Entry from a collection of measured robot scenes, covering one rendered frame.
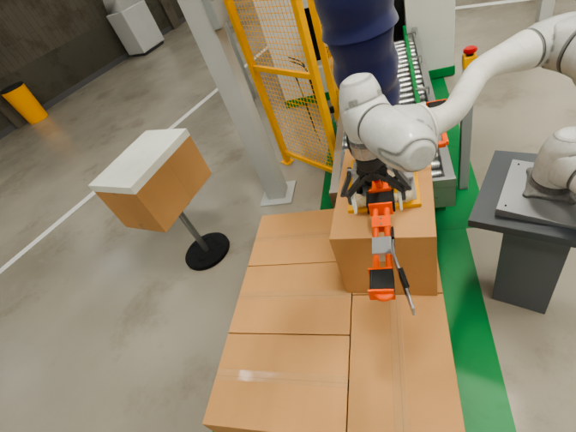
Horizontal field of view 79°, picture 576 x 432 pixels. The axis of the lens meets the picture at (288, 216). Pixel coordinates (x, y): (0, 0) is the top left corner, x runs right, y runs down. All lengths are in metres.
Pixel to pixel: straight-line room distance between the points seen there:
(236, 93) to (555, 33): 1.97
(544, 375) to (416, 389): 0.84
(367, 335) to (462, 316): 0.80
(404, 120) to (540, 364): 1.69
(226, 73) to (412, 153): 2.02
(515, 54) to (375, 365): 1.15
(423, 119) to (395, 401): 1.07
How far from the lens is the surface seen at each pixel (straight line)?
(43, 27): 10.02
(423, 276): 1.57
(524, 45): 1.11
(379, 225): 1.22
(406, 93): 3.05
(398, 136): 0.72
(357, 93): 0.84
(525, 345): 2.25
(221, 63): 2.58
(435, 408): 1.51
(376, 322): 1.64
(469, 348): 2.19
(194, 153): 2.59
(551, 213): 1.73
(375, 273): 1.09
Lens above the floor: 1.99
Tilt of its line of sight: 42 degrees down
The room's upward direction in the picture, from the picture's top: 23 degrees counter-clockwise
